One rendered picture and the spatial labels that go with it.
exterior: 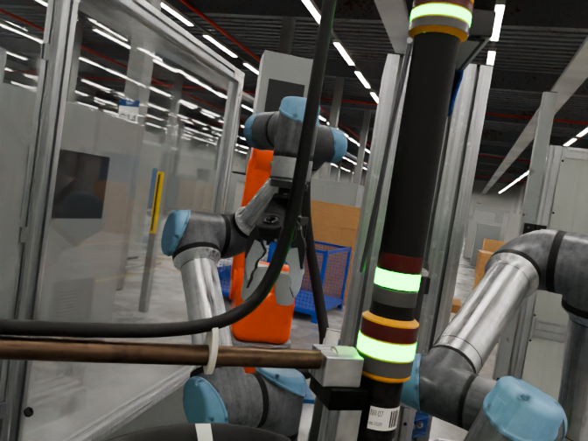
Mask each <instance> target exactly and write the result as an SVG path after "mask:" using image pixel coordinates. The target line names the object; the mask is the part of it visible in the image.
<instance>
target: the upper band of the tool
mask: <svg viewBox="0 0 588 441"><path fill-rule="evenodd" d="M427 4H449V5H453V6H457V7H460V8H462V9H465V10H466V11H468V12H470V11H469V10H468V9H467V8H465V7H463V6H460V5H457V4H454V3H440V2H435V3H423V4H419V5H418V6H416V7H415V8H417V7H419V6H423V5H427ZM415 8H414V9H415ZM414 9H413V10H414ZM470 14H471V15H472V13H471V12H470ZM424 16H446V17H451V18H457V19H460V20H462V21H464V22H466V23H467V24H468V25H469V23H468V22H467V21H465V20H464V19H463V18H461V17H456V16H452V15H447V14H424V15H420V16H417V17H414V18H412V19H411V20H410V22H411V21H412V20H413V19H415V18H420V17H424ZM469 26H470V25H469ZM421 32H444V33H449V34H451V35H455V36H456V37H458V38H459V39H460V44H461V43H463V42H464V41H466V40H467V38H468V36H467V34H466V33H465V32H463V31H461V30H459V29H456V28H453V27H449V26H443V25H422V26H418V27H415V28H413V29H411V30H409V36H410V37H411V38H413V39H414V37H415V36H416V35H417V34H418V33H421Z"/></svg>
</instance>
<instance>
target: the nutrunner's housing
mask: <svg viewBox="0 0 588 441"><path fill-rule="evenodd" d="M403 384H404V382H402V383H387V382H382V381H376V380H373V379H370V378H367V377H366V376H364V375H361V379H360V385H361V386H363V387H364V388H365V389H366V390H367V391H368V396H367V406H366V409H365V410H362V411H361V416H360V427H359V432H358V437H357V441H392V439H393V438H394V437H395V434H396V425H397V419H398V415H399V409H400V403H401V398H402V393H403Z"/></svg>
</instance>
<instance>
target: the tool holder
mask: <svg viewBox="0 0 588 441"><path fill-rule="evenodd" d="M331 347H347V346H337V345H319V344H313V345H312V349H318V350H321V356H322V362H321V366H320V368H319V369H309V372H310V374H311V380H310V386H309V388H310V390H311V391H312V392H313V393H314V394H315V396H316V397H317V398H318V399H319V400H320V401H321V402H322V403H323V404H324V405H323V410H322V416H321V422H320V427H319V433H318V441H357V437H358V432H359V427H360V421H361V411H362V410H365V409H366V406H367V400H368V391H367V390H366V389H365V388H364V387H363V386H361V374H362V369H363V363H364V359H363V358H362V357H360V356H359V355H356V354H337V353H334V352H333V351H332V350H331Z"/></svg>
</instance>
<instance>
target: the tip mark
mask: <svg viewBox="0 0 588 441"><path fill-rule="evenodd" d="M195 425H196V431H197V436H198V441H213V436H212V431H211V425H210V423H196V424H195Z"/></svg>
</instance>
